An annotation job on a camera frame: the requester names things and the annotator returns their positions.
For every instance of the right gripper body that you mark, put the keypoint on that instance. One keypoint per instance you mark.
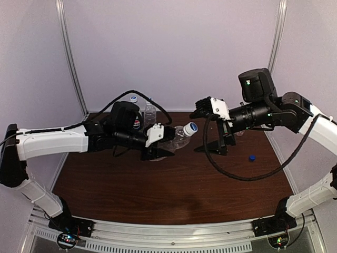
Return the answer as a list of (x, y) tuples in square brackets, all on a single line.
[(224, 135)]

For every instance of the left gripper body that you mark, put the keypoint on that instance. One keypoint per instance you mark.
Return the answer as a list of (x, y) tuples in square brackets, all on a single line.
[(147, 151)]

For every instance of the blue label plastic bottle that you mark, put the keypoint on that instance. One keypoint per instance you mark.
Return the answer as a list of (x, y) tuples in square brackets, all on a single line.
[(240, 133)]

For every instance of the clear bottle white cap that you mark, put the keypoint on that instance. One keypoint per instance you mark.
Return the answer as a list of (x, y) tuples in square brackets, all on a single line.
[(183, 134)]

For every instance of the blue bottle cap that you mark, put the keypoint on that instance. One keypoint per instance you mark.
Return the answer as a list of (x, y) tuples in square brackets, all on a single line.
[(252, 158)]

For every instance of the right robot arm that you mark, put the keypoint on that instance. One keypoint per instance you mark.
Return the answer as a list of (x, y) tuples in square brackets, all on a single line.
[(263, 110)]

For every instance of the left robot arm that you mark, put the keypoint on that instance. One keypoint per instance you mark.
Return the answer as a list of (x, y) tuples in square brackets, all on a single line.
[(114, 130)]

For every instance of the Pepsi label plastic bottle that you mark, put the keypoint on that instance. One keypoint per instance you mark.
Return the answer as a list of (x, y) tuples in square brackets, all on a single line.
[(138, 123)]

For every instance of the clear plastic bottle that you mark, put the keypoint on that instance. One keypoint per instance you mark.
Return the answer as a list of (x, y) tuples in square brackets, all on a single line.
[(149, 115)]

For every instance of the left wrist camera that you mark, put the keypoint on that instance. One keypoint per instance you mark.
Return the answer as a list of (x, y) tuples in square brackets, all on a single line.
[(159, 133)]

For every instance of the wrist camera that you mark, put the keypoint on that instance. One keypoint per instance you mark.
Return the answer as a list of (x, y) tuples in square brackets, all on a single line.
[(159, 133), (213, 107)]

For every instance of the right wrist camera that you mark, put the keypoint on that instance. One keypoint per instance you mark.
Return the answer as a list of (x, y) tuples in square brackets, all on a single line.
[(213, 107)]

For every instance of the front aluminium rail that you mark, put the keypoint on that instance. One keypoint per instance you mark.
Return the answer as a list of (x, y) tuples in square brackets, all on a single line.
[(237, 236)]

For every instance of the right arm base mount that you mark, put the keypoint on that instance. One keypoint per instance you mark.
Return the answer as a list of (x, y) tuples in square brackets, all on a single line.
[(276, 229)]

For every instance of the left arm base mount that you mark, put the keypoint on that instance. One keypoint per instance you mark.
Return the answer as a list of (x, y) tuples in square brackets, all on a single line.
[(72, 236)]

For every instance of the right aluminium frame post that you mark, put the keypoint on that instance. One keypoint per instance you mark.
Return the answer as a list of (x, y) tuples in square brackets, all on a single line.
[(268, 26)]

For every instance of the aluminium frame post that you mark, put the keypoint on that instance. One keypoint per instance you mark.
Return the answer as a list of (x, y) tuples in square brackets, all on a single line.
[(69, 56), (268, 26)]

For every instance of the left aluminium frame post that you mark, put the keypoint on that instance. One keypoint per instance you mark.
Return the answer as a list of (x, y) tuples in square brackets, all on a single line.
[(69, 56)]

